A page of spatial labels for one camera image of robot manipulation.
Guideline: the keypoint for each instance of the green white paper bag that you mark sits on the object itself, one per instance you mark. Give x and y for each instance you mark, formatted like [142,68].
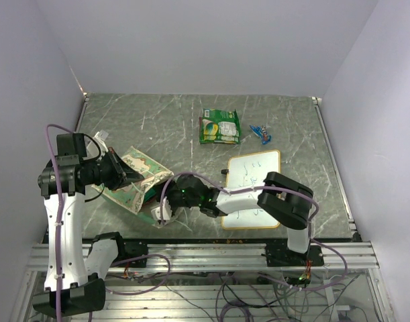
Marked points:
[140,198]

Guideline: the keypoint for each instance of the aluminium mounting rail frame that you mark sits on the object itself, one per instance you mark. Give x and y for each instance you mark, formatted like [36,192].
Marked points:
[226,281]

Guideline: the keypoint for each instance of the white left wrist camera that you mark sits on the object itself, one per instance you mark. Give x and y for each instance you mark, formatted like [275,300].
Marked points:
[96,146]

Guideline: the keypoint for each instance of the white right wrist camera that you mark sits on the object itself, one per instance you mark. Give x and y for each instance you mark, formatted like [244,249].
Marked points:
[161,218]

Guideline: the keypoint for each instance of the blue M&M's packet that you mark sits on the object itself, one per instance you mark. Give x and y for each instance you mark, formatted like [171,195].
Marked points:
[262,133]

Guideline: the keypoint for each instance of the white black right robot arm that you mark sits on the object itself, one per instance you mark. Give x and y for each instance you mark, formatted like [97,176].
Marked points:
[289,202]

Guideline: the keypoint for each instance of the yellow framed whiteboard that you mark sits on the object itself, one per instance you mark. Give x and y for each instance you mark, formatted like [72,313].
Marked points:
[253,174]

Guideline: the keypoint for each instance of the green yellow chips bag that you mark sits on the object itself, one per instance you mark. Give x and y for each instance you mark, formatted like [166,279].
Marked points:
[219,117]

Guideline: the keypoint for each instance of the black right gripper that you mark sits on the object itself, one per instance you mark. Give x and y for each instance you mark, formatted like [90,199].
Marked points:
[168,196]

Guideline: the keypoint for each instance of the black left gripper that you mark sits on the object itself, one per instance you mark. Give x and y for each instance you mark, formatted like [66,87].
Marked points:
[122,172]

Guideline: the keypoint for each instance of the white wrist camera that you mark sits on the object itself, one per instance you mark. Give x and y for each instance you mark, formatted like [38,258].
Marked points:
[96,146]
[161,218]

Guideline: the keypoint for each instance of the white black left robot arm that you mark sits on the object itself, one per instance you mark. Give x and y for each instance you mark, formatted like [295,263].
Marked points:
[74,282]

